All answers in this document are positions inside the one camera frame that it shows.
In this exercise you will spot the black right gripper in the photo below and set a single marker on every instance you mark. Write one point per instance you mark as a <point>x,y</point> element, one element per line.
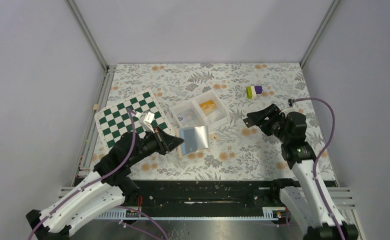
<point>272,112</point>

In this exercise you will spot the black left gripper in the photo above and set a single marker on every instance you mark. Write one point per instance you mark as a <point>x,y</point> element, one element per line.
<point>166,142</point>

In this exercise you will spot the beige leather card holder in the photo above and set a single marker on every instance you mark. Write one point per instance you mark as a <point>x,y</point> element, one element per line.
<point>196,138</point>

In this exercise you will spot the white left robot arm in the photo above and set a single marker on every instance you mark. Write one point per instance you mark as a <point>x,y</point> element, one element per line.
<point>107,186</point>

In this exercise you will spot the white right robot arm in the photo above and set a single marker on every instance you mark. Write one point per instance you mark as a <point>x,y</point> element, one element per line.
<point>310,204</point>

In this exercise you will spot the white VIP card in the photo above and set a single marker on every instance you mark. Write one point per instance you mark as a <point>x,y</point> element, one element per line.
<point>185,117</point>

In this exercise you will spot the orange gold card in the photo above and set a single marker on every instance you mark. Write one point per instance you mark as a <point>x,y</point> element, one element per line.
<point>208,107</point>

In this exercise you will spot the green white purple toy block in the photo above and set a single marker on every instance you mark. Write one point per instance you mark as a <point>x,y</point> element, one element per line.
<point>253,91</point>

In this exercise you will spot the white two-compartment plastic bin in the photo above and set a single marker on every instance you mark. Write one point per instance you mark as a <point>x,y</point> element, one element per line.
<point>218,118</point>

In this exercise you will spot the green and white chessboard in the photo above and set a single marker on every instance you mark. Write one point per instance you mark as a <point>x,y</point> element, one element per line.
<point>113,120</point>

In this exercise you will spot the small wooden block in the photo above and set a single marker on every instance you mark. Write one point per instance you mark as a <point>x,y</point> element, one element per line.
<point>95,107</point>

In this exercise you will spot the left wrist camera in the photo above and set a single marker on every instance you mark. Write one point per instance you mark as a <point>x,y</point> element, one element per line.
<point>145,119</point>

